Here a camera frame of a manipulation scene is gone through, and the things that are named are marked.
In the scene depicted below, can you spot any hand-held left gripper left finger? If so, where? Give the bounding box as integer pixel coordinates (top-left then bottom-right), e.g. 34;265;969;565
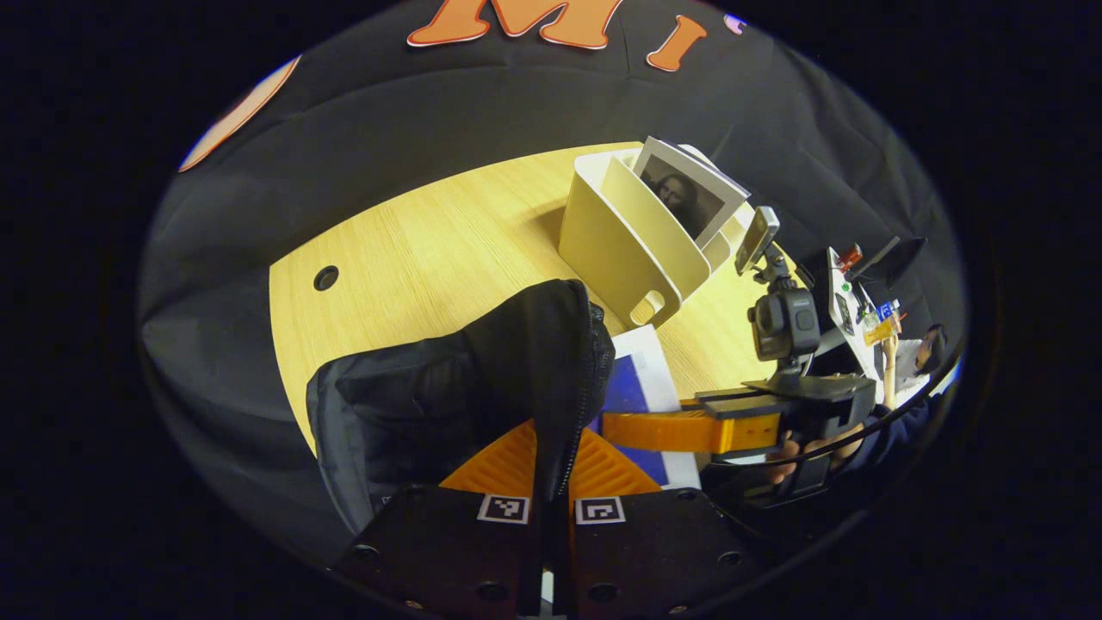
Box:
334;419;541;617

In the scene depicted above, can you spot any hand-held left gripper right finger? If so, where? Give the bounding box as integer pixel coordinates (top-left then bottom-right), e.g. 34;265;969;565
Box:
551;428;752;617

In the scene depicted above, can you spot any blue cover book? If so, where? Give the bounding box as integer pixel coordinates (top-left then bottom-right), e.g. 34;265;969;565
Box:
594;325;703;492

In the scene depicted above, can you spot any black schoolbag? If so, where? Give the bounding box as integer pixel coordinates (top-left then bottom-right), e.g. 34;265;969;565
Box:
306;280;616;535

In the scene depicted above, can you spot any grey portrait cover book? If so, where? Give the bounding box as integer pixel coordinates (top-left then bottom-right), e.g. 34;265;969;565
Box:
633;136;750;251

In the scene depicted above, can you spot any white plastic bookshelf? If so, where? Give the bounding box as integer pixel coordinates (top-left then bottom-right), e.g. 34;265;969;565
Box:
558;146;760;330

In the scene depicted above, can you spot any cluttered white background desk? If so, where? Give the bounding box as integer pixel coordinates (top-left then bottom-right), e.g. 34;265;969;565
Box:
822;234;929;380

